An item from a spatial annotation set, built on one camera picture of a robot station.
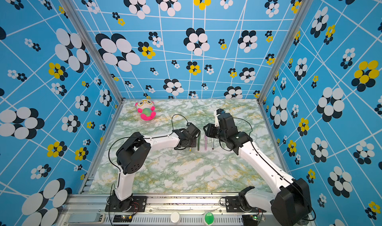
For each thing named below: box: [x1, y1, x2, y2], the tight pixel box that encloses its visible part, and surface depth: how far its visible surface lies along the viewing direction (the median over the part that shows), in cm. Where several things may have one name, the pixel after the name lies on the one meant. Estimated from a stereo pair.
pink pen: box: [204, 134, 208, 151], surface depth 97 cm
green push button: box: [203, 212, 216, 226], surface depth 63 cm
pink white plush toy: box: [134, 99, 157, 121], surface depth 108 cm
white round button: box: [170, 211, 182, 225], surface depth 65 cm
